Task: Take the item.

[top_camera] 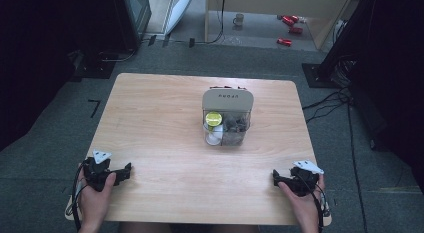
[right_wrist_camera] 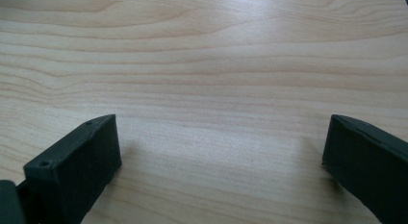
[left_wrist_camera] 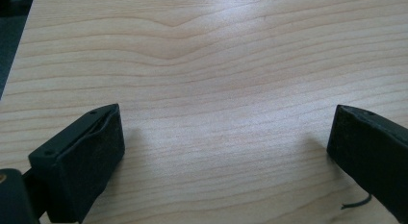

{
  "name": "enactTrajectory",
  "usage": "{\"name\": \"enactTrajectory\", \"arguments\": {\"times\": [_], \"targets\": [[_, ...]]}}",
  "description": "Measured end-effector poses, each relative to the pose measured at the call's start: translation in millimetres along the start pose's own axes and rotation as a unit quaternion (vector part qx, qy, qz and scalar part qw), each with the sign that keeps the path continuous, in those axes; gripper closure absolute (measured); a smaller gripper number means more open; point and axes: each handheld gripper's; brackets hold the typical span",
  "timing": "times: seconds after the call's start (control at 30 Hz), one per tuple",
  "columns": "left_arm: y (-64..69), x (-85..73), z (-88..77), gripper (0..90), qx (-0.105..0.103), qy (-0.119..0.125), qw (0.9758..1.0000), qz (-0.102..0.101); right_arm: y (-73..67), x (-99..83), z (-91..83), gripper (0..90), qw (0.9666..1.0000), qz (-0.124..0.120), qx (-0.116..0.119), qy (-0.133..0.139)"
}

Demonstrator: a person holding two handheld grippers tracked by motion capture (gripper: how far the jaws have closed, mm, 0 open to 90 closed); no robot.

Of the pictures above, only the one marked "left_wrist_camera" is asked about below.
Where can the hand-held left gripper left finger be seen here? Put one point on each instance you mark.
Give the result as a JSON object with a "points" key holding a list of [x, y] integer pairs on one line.
{"points": [[80, 166]]}

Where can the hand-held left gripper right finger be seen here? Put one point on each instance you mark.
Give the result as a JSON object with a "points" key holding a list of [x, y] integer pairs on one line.
{"points": [[369, 153]]}

